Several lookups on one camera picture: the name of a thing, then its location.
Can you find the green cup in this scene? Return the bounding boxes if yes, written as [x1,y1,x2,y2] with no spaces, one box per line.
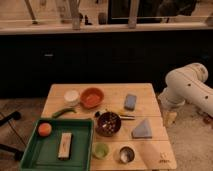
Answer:
[92,142,109,159]

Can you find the wooden block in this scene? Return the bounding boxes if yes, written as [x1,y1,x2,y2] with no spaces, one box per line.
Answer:
[58,132,72,160]

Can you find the blue sponge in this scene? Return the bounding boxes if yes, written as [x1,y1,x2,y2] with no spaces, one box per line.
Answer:
[124,94,137,111]

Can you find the red bowl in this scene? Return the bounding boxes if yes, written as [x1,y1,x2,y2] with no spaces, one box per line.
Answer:
[80,87,104,109]

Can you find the green vegetable peeler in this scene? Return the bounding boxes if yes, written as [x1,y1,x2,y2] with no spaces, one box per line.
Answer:
[51,107,76,118]

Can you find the dark patterned bowl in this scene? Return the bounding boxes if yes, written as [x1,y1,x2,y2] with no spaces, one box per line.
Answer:
[96,112,121,137]

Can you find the orange fruit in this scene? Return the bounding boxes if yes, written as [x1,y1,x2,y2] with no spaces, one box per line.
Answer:
[38,123,52,137]

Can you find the black chopsticks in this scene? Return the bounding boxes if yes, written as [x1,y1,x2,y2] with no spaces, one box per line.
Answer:
[119,115,135,120]

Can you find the white small bowl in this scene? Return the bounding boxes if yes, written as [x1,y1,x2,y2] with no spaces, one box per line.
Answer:
[64,90,80,106]

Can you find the black chair base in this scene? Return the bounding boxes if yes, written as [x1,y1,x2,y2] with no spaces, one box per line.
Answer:
[0,110,25,162]

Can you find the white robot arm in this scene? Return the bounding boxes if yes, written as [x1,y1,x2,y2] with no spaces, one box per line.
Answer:
[158,63,213,127]

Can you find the green plastic tray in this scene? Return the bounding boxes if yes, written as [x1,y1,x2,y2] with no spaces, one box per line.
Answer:
[19,118,94,171]

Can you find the metal cup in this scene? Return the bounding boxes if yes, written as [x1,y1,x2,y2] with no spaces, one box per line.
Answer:
[119,146,135,164]

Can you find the light blue towel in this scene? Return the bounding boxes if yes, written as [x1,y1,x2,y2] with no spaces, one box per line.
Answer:
[131,119,152,138]

